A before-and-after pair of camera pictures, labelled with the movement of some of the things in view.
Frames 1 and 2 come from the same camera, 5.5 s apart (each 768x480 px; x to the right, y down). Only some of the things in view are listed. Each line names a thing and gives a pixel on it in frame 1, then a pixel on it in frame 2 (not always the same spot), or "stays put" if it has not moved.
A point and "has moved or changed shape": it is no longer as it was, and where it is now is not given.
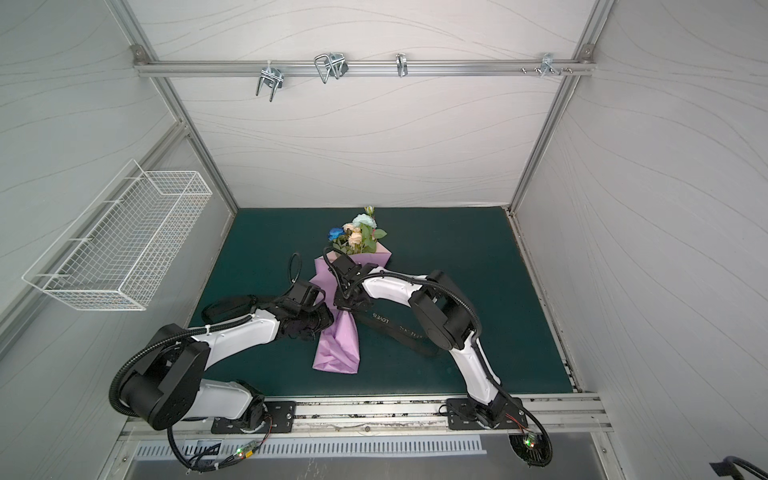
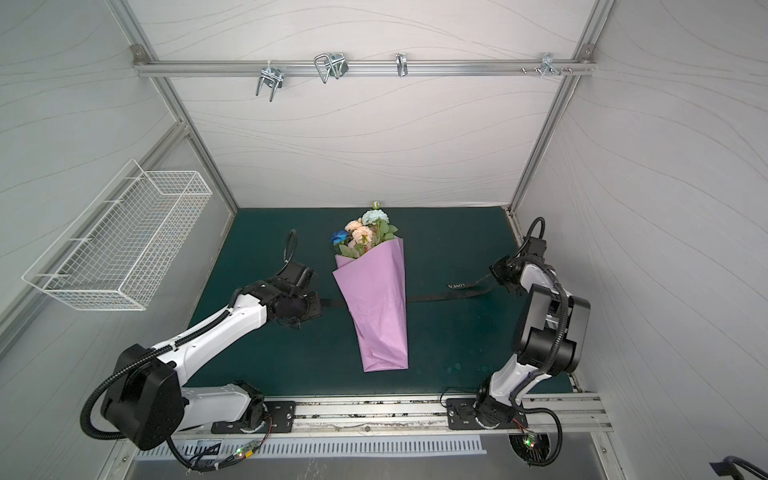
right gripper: (344, 294) -> (501, 273)
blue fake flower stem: (335, 232) has moved or changed shape
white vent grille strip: (216, 451) stays put
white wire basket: (117, 250) stays put
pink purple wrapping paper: (340, 349) -> (374, 285)
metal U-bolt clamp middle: (331, 64) stays put
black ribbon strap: (369, 322) -> (329, 302)
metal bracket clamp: (401, 61) stays put
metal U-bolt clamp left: (273, 77) stays put
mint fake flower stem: (367, 225) has moved or changed shape
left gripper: (327, 318) -> (314, 310)
